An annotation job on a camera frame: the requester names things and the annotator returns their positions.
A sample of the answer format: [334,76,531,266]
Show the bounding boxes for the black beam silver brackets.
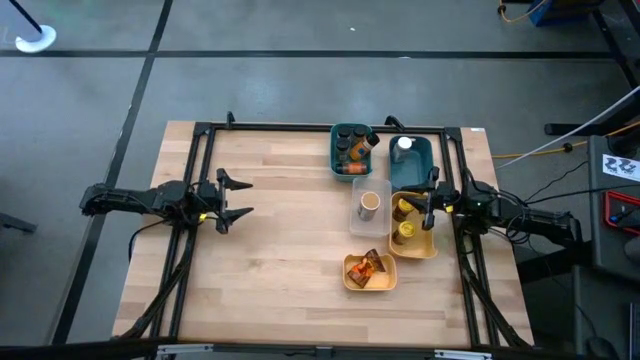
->
[0,338,640,360]

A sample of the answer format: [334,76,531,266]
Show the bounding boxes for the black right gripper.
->
[399,166,462,231]

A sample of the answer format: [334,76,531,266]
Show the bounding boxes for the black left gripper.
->
[185,167,255,235]

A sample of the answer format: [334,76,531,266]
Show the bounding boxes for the grey label spice jar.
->
[356,191,382,223]

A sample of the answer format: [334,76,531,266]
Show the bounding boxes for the red spice jar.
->
[335,162,370,176]

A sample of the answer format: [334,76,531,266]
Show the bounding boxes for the white base stanchion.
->
[7,0,58,55]

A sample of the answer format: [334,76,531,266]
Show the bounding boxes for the black table frame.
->
[112,112,534,351]

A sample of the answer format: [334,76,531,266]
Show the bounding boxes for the tall orange spice jar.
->
[348,132,381,162]

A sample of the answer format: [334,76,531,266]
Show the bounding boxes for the gold lid spice jar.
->
[391,219,418,246]
[391,198,416,224]

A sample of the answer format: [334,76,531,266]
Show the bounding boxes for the brown spice packet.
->
[363,248,387,274]

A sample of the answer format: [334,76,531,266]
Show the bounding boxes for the blue box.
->
[527,0,606,26]

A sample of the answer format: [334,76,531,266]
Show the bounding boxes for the grey cart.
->
[572,134,640,360]

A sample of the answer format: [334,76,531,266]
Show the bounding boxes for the small yellow plastic bin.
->
[342,252,399,293]

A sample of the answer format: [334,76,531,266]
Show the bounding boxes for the red tray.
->
[602,189,640,236]

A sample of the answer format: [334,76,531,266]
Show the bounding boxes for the white number label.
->
[602,153,640,182]

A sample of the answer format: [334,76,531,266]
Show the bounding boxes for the orange spice packet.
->
[347,259,376,290]

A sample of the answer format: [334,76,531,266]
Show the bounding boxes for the clear plastic bin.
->
[348,178,393,238]

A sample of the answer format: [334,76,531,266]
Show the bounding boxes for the large yellow plastic bin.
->
[388,191,439,260]

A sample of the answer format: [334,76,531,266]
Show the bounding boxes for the teal plastic bin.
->
[329,123,375,182]
[388,134,434,190]

